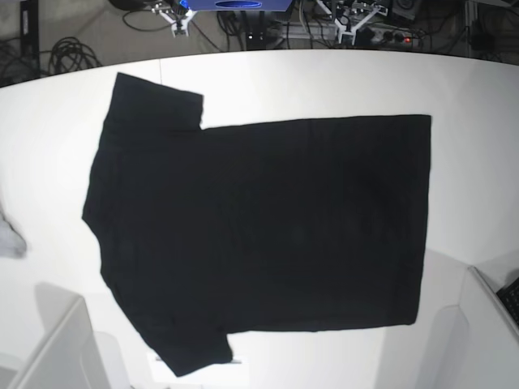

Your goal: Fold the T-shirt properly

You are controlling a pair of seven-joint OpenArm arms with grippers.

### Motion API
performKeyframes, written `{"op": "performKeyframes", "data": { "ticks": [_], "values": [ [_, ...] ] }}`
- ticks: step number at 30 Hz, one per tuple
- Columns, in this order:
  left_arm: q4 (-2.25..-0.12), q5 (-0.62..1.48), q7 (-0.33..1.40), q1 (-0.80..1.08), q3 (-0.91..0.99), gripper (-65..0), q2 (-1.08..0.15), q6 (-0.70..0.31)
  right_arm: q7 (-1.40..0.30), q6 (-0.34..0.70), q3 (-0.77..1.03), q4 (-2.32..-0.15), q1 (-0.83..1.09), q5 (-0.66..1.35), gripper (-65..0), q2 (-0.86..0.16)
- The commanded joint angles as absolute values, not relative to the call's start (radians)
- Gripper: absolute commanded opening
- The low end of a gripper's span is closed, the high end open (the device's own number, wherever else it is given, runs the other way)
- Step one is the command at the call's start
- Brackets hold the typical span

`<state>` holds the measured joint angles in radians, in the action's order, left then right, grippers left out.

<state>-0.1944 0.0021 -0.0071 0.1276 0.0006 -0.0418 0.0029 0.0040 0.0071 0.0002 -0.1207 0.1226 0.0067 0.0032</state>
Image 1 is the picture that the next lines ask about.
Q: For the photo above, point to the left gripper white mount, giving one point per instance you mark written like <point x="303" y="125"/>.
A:
<point x="350" y="16"/>

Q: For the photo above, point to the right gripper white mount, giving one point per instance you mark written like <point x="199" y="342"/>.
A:
<point x="176" y="15"/>

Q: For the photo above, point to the black T-shirt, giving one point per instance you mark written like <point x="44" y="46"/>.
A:
<point x="306" y="225"/>

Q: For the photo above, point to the blue box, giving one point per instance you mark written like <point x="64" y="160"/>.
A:
<point x="239" y="5"/>

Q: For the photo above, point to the black flat device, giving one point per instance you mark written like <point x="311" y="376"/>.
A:
<point x="29" y="40"/>

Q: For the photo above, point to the grey cloth at table edge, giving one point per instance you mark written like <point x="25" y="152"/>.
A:
<point x="12" y="245"/>

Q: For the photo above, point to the black keyboard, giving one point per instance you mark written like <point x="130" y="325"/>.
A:
<point x="509" y="297"/>

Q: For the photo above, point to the white partition panel left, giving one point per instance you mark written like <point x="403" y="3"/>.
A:
<point x="67" y="356"/>

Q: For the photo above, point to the white partition panel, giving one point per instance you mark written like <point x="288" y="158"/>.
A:
<point x="67" y="356"/>
<point x="491" y="359"/>

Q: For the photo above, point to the white partition panel right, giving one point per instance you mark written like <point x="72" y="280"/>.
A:
<point x="491" y="359"/>

